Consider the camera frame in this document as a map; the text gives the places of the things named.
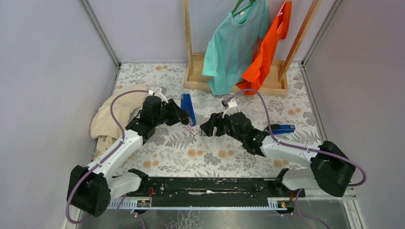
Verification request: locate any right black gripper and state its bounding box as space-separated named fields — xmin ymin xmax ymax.
xmin=200 ymin=109 xmax=245 ymax=143

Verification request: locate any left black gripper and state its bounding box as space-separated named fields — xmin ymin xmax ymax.
xmin=153 ymin=99 xmax=191 ymax=127

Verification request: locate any red white staples box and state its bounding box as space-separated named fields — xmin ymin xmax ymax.
xmin=185 ymin=125 xmax=200 ymax=135

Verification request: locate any blue stapler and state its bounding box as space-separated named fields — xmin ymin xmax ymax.
xmin=181 ymin=94 xmax=197 ymax=126
xmin=270 ymin=124 xmax=296 ymax=135

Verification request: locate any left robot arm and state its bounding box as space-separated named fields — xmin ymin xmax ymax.
xmin=66 ymin=95 xmax=190 ymax=217

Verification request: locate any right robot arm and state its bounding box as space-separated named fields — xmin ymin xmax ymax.
xmin=200 ymin=112 xmax=356 ymax=198

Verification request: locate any floral table mat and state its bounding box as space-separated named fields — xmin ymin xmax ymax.
xmin=114 ymin=63 xmax=322 ymax=177

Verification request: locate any beige cloth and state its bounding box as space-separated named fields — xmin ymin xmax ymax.
xmin=90 ymin=84 xmax=148 ymax=158

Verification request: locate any orange t-shirt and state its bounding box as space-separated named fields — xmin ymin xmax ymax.
xmin=236 ymin=1 xmax=292 ymax=95

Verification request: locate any wooden clothes rack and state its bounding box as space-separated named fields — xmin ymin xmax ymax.
xmin=182 ymin=0 xmax=323 ymax=97

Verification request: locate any teal t-shirt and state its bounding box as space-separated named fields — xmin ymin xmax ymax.
xmin=202 ymin=0 xmax=270 ymax=95

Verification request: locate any green hanger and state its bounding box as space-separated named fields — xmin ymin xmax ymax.
xmin=231 ymin=0 xmax=255 ymax=17

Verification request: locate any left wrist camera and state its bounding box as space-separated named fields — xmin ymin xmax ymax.
xmin=148 ymin=87 xmax=169 ymax=104

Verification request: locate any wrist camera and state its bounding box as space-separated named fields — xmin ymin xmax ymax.
xmin=222 ymin=99 xmax=237 ymax=118
xmin=148 ymin=87 xmax=169 ymax=104

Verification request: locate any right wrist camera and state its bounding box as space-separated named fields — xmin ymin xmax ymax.
xmin=222 ymin=99 xmax=237 ymax=118

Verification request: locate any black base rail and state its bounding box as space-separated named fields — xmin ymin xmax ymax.
xmin=128 ymin=177 xmax=306 ymax=208

